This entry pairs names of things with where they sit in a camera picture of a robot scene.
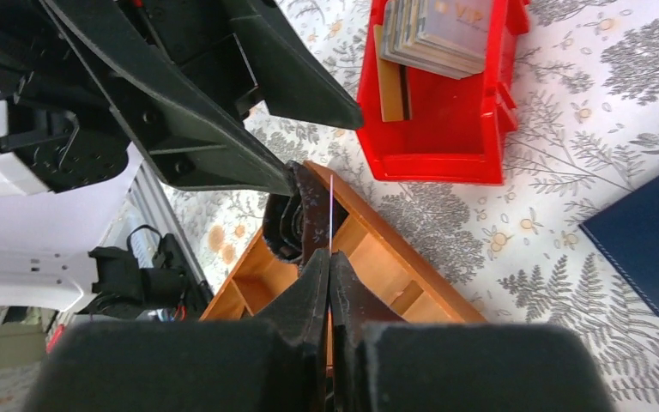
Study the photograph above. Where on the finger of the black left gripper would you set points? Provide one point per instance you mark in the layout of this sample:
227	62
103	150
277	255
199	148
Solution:
292	81

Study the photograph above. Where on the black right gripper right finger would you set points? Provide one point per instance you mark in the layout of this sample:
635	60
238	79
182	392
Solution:
383	363

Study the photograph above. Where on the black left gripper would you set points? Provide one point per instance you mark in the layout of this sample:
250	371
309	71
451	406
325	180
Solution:
84	80

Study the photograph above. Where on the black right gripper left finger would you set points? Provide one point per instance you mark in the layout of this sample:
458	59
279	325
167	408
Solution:
193	364

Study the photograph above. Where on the red plastic bin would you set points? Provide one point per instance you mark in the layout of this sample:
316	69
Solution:
457	128

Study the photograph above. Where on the navy blue card holder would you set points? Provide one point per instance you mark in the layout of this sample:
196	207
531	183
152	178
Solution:
627	235

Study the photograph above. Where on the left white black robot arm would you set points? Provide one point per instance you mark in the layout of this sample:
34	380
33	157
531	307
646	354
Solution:
45	237

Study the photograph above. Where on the gold card in bin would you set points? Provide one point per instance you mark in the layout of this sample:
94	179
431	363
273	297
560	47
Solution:
393	91

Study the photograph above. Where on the stack of silver cards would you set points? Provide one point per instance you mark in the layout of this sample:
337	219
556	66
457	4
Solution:
446	38

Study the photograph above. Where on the wooden compartment tray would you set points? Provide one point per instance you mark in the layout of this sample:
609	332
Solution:
382	259

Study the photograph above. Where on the rolled dark tie top left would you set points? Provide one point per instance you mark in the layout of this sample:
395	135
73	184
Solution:
294	226

